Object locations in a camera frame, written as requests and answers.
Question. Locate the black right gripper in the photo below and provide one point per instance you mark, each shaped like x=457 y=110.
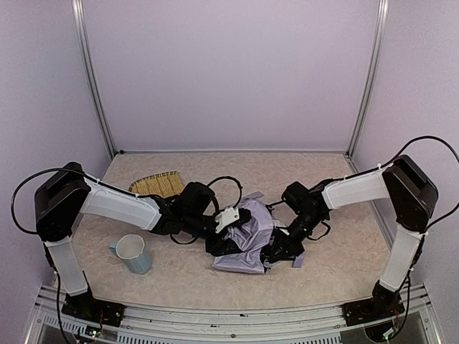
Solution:
x=282 y=247

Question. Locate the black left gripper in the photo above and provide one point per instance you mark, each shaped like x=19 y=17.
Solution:
x=218 y=242

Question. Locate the lilac folding umbrella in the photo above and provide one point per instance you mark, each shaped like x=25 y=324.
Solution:
x=250 y=238

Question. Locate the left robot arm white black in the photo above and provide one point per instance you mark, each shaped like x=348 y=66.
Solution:
x=70 y=193

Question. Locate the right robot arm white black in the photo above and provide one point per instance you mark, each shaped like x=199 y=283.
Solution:
x=413 y=196

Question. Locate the woven bamboo tray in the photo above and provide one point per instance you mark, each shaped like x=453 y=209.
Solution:
x=165 y=184

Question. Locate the light blue plastic pitcher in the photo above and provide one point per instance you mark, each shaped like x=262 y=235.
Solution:
x=131 y=249

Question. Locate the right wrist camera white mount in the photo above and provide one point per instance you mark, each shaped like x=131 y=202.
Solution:
x=280 y=226

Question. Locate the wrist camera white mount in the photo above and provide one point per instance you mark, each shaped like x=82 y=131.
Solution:
x=231 y=216
x=280 y=226

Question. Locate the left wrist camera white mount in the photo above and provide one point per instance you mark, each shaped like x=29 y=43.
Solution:
x=231 y=216

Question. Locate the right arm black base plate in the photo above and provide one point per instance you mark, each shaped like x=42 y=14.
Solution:
x=368 y=310

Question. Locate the aluminium front rail frame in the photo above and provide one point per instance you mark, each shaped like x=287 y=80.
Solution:
x=150 y=324

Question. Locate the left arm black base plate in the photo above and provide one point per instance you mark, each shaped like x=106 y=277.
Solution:
x=96 y=311

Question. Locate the right aluminium corner post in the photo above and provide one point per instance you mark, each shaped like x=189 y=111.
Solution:
x=371 y=76

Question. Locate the aluminium corner post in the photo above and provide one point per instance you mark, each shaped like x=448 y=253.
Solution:
x=80 y=24
x=371 y=76

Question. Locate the left aluminium corner post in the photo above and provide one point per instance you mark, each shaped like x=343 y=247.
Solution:
x=80 y=24

